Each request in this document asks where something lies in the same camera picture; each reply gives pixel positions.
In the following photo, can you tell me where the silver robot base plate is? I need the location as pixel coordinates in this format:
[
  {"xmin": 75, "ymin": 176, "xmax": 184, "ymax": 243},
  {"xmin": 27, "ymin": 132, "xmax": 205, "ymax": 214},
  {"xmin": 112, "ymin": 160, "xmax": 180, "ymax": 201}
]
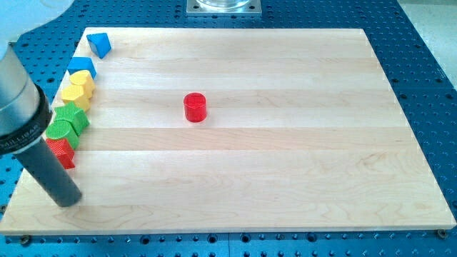
[{"xmin": 186, "ymin": 0, "xmax": 262, "ymax": 17}]

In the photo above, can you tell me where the red star block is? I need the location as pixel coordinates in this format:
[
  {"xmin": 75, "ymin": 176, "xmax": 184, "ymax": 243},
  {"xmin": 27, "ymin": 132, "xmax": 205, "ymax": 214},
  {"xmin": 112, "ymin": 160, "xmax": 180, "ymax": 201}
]
[{"xmin": 46, "ymin": 138, "xmax": 75, "ymax": 169}]

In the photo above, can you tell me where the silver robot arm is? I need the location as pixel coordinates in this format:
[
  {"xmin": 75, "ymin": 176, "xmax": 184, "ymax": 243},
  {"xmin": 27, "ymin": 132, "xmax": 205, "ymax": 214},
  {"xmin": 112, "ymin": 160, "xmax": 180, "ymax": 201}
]
[{"xmin": 1, "ymin": 44, "xmax": 81, "ymax": 207}]

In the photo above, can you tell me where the blue perforated breadboard table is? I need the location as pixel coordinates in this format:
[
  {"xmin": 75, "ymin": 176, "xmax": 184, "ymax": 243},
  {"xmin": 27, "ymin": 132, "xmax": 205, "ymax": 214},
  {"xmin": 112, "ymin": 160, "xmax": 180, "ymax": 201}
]
[{"xmin": 1, "ymin": 0, "xmax": 456, "ymax": 256}]

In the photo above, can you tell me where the red cylinder block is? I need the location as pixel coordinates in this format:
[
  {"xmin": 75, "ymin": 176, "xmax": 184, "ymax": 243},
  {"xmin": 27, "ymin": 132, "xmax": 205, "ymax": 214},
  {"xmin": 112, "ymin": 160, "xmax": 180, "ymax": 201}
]
[{"xmin": 184, "ymin": 92, "xmax": 207, "ymax": 123}]

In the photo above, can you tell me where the light wooden board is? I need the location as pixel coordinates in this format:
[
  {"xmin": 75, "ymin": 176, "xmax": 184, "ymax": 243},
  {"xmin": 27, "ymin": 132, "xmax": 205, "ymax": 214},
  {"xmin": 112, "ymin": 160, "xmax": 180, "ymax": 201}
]
[{"xmin": 1, "ymin": 28, "xmax": 456, "ymax": 236}]

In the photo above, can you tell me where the black gripper collar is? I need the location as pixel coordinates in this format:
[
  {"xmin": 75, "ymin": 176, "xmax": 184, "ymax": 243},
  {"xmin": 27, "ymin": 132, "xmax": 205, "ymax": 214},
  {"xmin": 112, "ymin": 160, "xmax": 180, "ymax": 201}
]
[{"xmin": 1, "ymin": 84, "xmax": 53, "ymax": 155}]

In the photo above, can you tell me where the green star block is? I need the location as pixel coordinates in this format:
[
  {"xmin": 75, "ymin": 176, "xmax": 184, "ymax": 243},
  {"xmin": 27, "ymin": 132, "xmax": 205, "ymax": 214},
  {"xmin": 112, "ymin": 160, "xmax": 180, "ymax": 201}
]
[{"xmin": 54, "ymin": 102, "xmax": 90, "ymax": 136}]

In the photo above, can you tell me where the yellow hexagon block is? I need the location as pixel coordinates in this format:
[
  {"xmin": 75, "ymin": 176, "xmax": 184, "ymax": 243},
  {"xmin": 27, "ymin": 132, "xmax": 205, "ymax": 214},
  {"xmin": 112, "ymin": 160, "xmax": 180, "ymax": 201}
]
[
  {"xmin": 69, "ymin": 70, "xmax": 96, "ymax": 99},
  {"xmin": 61, "ymin": 85, "xmax": 91, "ymax": 111}
]

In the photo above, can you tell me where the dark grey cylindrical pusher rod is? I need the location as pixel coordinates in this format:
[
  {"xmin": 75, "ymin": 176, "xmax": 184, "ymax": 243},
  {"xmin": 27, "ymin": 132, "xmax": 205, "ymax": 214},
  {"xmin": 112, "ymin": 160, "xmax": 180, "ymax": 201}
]
[{"xmin": 13, "ymin": 138, "xmax": 82, "ymax": 207}]

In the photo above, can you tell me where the blue triangular prism block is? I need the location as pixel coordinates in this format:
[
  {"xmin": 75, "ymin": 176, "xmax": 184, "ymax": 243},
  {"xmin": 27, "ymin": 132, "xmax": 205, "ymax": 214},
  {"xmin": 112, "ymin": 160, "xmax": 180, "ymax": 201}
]
[{"xmin": 86, "ymin": 33, "xmax": 111, "ymax": 59}]

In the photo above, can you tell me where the green cylinder block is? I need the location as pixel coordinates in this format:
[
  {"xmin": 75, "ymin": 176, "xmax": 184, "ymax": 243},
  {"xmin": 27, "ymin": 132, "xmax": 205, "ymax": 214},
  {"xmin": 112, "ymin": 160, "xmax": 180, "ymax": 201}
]
[{"xmin": 45, "ymin": 121, "xmax": 79, "ymax": 149}]

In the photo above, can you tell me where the blue cube block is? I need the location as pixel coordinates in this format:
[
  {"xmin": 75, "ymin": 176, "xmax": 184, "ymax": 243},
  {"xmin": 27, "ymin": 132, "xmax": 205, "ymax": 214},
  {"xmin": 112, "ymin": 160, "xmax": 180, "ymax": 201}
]
[{"xmin": 67, "ymin": 56, "xmax": 97, "ymax": 79}]

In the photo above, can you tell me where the yellow hexagon block lower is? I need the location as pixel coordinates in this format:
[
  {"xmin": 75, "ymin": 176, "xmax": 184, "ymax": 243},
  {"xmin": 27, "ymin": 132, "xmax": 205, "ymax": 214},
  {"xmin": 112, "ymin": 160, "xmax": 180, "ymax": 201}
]
[{"xmin": 61, "ymin": 85, "xmax": 91, "ymax": 111}]

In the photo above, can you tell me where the yellow hexagon block upper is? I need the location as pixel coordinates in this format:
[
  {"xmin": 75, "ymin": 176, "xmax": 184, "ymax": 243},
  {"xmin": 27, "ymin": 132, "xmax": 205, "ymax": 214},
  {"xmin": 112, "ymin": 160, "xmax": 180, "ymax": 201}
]
[{"xmin": 69, "ymin": 70, "xmax": 96, "ymax": 99}]

